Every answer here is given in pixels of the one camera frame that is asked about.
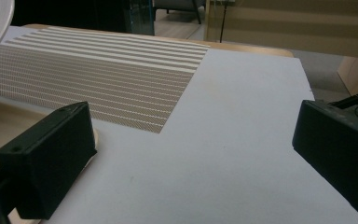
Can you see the pale blue table sheet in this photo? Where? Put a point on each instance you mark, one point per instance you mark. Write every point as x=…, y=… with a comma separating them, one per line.
x=230, y=140

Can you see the black cabinet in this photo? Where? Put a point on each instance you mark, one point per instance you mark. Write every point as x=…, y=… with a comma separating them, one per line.
x=74, y=15

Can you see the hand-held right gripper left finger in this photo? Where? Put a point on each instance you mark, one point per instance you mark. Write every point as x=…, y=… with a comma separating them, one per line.
x=49, y=155

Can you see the striped woven placemat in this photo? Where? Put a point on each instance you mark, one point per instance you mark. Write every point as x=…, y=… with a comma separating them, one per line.
x=90, y=77

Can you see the beige rabbit print tray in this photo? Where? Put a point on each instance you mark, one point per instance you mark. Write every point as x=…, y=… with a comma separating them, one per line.
x=0, y=124

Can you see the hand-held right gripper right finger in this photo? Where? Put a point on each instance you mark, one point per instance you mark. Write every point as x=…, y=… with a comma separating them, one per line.
x=338, y=146

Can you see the light wooden shelf unit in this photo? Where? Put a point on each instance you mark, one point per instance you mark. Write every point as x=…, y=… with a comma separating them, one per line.
x=292, y=28

